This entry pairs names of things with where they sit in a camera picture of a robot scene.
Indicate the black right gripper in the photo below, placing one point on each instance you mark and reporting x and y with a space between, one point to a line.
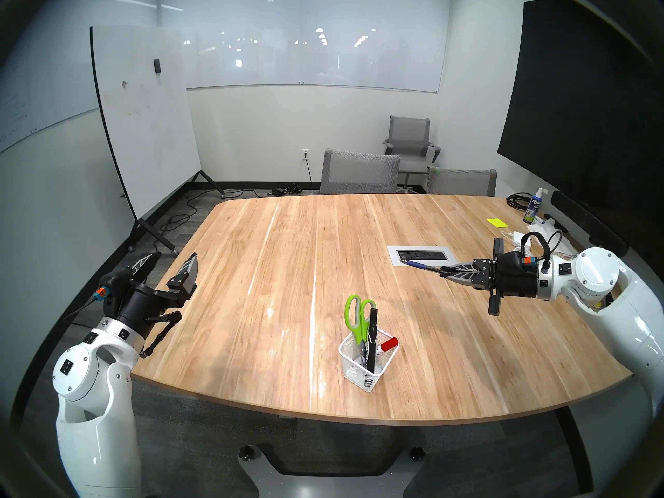
516 284

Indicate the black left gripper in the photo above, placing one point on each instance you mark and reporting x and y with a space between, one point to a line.
140 305

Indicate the blue ballpoint pen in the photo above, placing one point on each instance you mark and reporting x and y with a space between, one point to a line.
417 265

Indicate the red capped white marker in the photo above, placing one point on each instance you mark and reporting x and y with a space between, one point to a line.
390 343

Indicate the black permanent marker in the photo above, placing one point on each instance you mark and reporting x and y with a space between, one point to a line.
371 341

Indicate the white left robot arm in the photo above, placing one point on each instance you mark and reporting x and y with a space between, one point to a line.
91 398

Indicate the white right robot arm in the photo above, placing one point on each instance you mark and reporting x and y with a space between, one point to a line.
596 274

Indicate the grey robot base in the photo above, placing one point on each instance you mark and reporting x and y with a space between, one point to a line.
332 484

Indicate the grey table power outlet box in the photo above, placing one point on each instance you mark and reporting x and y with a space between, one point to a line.
423 254

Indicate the white power adapter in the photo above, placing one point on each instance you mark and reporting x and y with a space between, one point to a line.
516 236

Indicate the yellow sticky note pad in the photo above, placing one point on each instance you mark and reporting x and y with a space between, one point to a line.
498 223

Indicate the whiteboard cleaner spray bottle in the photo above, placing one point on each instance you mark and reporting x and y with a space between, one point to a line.
533 209

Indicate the white crumpled tissue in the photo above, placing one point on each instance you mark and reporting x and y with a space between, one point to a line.
552 232

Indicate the grey mesh office chair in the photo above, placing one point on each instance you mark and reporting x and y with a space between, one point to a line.
461 183
358 173

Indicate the black video sound bar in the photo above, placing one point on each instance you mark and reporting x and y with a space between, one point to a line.
586 222

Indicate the grey office chair with armrests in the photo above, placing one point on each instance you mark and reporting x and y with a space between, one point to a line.
410 134

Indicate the mobile whiteboard on stand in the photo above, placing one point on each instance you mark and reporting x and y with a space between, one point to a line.
145 113

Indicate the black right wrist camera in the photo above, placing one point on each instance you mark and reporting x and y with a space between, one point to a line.
513 261

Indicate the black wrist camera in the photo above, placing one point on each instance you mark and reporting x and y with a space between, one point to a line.
513 261
115 284

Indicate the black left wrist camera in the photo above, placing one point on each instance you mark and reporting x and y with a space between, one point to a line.
115 284

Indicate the large black wall screen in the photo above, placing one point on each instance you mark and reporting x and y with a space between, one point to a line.
581 113

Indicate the wall whiteboard with writing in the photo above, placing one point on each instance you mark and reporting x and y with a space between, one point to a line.
31 113

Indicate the wide glass wall whiteboard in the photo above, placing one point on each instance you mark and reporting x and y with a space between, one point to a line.
311 61

